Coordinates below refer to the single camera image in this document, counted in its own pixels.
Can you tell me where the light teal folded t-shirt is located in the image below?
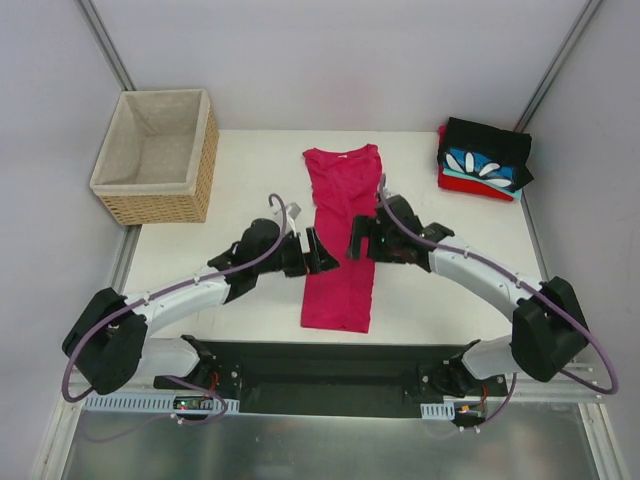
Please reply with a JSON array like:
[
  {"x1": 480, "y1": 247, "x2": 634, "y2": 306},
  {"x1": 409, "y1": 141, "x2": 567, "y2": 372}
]
[{"x1": 443, "y1": 169, "x2": 521, "y2": 197}]

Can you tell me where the black folded printed t-shirt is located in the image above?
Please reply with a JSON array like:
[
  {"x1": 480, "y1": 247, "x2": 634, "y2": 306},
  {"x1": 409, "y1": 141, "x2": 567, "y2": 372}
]
[{"x1": 437, "y1": 117, "x2": 534, "y2": 190}]

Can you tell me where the aluminium frame rail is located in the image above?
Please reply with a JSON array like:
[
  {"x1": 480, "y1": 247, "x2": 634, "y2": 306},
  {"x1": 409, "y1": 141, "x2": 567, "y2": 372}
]
[{"x1": 61, "y1": 348, "x2": 601, "y2": 403}]

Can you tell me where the aluminium corner post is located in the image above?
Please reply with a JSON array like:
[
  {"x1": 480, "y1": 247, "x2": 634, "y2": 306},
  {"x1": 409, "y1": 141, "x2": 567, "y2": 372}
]
[
  {"x1": 74, "y1": 0, "x2": 136, "y2": 91},
  {"x1": 513, "y1": 0, "x2": 606, "y2": 133}
]

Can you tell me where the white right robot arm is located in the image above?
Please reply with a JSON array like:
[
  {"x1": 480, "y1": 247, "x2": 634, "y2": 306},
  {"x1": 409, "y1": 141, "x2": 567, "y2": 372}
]
[{"x1": 347, "y1": 195, "x2": 587, "y2": 396}]

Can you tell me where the left white cable duct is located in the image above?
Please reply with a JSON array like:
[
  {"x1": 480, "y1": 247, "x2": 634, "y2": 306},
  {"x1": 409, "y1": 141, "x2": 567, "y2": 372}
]
[{"x1": 84, "y1": 393, "x2": 240, "y2": 415}]

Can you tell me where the woven wicker basket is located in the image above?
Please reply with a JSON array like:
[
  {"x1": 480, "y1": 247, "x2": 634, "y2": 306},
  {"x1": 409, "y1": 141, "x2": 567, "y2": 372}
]
[{"x1": 90, "y1": 89, "x2": 219, "y2": 226}]

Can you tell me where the white cable duct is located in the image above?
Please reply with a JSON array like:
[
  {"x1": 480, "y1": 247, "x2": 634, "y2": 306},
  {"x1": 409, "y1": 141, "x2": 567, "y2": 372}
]
[
  {"x1": 84, "y1": 393, "x2": 240, "y2": 415},
  {"x1": 420, "y1": 401, "x2": 455, "y2": 421}
]

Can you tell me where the magenta pink t-shirt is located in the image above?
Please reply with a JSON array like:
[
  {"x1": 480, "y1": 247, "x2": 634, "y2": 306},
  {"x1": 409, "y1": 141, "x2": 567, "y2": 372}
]
[{"x1": 301, "y1": 144, "x2": 382, "y2": 334}]

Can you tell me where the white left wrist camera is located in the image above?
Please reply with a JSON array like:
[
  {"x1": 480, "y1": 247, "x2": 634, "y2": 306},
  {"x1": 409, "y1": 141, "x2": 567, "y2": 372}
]
[{"x1": 271, "y1": 202, "x2": 301, "y2": 223}]

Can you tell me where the red folded t-shirt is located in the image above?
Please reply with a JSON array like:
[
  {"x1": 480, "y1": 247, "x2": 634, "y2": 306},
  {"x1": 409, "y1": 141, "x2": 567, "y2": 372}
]
[{"x1": 437, "y1": 169, "x2": 514, "y2": 202}]

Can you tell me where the left aluminium corner post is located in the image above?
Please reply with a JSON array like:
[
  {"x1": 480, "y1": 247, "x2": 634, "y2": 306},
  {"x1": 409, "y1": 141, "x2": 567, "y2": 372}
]
[{"x1": 74, "y1": 0, "x2": 136, "y2": 91}]

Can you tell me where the right white cable duct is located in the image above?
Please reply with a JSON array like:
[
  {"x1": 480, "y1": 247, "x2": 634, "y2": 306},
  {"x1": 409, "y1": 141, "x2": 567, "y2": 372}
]
[{"x1": 420, "y1": 401, "x2": 455, "y2": 421}]

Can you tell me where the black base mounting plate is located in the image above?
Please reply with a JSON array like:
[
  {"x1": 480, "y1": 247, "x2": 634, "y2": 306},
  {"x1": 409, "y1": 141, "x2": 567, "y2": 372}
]
[{"x1": 149, "y1": 335, "x2": 509, "y2": 418}]

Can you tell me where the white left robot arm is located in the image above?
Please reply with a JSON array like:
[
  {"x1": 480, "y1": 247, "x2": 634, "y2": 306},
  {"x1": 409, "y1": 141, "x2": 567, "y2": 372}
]
[{"x1": 61, "y1": 219, "x2": 339, "y2": 395}]

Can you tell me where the right aluminium corner post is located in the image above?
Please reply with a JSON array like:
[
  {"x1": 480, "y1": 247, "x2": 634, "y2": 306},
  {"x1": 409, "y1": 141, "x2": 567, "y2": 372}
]
[{"x1": 513, "y1": 0, "x2": 606, "y2": 133}]

